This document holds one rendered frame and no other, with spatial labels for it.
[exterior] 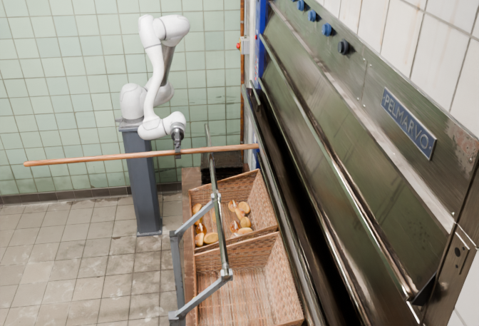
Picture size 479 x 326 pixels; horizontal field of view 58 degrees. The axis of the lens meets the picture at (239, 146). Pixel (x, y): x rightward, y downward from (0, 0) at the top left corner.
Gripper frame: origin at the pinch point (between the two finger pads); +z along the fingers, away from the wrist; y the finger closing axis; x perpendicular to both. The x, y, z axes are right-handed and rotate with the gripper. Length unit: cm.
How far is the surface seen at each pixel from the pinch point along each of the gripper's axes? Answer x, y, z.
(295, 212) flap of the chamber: -44, -22, 81
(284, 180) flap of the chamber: -44, -22, 61
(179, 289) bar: 4, 64, 40
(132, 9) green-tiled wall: 28, -46, -123
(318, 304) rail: -40, -25, 124
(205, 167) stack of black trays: -16, 39, -40
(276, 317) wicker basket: -44, 59, 67
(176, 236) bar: 3.0, 24.6, 39.4
